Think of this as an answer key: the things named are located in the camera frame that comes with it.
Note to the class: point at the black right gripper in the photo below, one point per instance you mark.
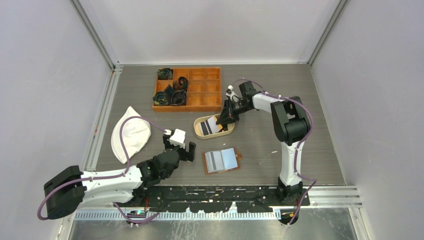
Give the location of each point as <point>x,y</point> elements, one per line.
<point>226,117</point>

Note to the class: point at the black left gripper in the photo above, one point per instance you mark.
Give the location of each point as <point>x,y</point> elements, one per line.
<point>186,155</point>

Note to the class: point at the beige oval tray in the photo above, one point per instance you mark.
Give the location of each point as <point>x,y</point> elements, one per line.
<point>219,134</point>

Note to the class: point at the brown leather card holder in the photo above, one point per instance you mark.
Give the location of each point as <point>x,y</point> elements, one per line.
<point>231,157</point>

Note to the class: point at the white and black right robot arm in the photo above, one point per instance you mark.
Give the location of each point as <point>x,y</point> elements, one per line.
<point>291,126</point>

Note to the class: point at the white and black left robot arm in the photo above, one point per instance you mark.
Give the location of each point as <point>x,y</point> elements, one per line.
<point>72,188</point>

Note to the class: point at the white card with black stripe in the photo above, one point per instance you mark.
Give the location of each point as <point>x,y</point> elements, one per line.
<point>208,126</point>

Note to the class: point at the orange wooden compartment box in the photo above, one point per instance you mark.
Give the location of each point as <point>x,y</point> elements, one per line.
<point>204,89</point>

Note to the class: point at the white cloth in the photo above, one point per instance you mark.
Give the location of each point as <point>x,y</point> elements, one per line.
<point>135,134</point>

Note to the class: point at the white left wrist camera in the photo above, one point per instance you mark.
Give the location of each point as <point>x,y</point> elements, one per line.
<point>177,138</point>

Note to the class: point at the aluminium frame rail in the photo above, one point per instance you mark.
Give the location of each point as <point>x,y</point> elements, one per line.
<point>320,197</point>

